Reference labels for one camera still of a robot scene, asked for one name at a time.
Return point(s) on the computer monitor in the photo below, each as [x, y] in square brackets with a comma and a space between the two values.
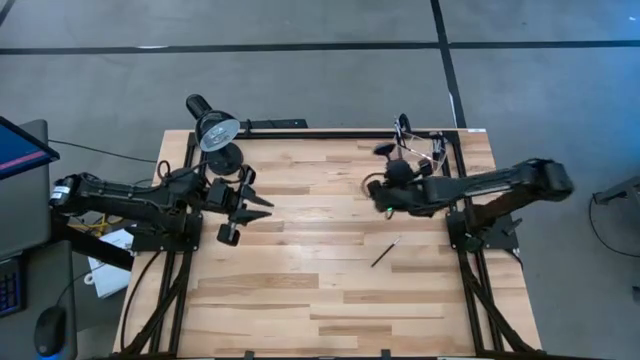
[20, 147]

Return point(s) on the black keyboard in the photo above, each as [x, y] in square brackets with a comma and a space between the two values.
[9, 290]

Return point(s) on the black table edge bracket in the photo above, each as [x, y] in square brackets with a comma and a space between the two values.
[248, 355]
[385, 355]

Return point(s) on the black computer mouse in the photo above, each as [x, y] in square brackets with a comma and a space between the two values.
[50, 330]

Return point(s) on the white paper sheets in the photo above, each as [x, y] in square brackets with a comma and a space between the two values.
[110, 275]

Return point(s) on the grey computer desk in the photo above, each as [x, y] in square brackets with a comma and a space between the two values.
[25, 225]

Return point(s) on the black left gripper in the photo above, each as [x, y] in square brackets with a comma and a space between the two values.
[229, 235]

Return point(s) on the black floor stand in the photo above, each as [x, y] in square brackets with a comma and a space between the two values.
[620, 190]

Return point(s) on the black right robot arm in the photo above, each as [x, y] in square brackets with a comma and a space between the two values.
[500, 180]

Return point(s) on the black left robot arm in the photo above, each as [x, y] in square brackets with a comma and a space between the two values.
[125, 192]

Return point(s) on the clear acrylic organizer box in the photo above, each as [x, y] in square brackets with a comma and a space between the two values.
[425, 142]

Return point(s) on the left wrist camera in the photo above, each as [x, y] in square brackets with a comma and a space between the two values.
[218, 191]

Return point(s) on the black aluminium table frame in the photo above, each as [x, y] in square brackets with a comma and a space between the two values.
[350, 135]

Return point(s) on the black desk support beam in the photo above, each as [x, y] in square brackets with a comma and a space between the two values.
[95, 247]

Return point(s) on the black power strip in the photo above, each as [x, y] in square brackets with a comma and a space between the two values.
[277, 123]

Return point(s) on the black arched table clamp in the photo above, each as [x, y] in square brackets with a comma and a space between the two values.
[403, 121]

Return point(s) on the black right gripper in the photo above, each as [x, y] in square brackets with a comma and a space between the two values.
[415, 197]

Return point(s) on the black desk lamp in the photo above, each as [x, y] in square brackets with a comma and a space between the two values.
[215, 132]

